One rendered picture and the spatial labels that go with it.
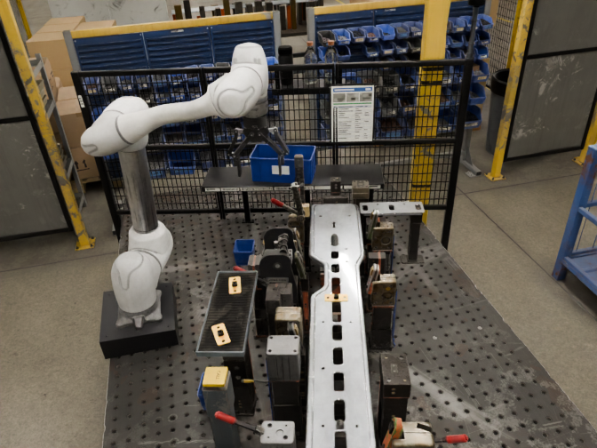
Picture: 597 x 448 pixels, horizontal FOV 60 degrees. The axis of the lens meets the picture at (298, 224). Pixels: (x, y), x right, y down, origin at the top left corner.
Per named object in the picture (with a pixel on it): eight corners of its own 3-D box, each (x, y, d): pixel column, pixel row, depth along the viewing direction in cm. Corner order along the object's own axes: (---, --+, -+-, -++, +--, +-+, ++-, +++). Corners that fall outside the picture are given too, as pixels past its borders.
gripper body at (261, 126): (239, 118, 159) (242, 146, 164) (266, 117, 159) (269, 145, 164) (242, 109, 165) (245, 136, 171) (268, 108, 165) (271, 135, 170)
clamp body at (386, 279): (396, 353, 204) (401, 285, 185) (365, 353, 205) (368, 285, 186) (394, 336, 212) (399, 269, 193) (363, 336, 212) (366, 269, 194)
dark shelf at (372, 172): (384, 188, 252) (385, 183, 251) (201, 192, 257) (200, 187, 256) (380, 168, 271) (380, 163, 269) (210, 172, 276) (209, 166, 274)
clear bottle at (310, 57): (317, 84, 255) (316, 43, 244) (304, 84, 255) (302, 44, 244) (317, 80, 260) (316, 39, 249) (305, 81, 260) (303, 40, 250)
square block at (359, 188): (367, 250, 262) (370, 188, 242) (351, 250, 262) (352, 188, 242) (366, 241, 268) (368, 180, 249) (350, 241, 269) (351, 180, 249)
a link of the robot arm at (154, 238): (127, 277, 222) (146, 246, 240) (163, 282, 221) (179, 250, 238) (88, 108, 177) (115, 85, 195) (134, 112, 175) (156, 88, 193)
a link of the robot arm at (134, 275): (110, 311, 208) (99, 269, 195) (128, 281, 223) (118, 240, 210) (149, 316, 207) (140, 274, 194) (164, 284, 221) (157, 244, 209)
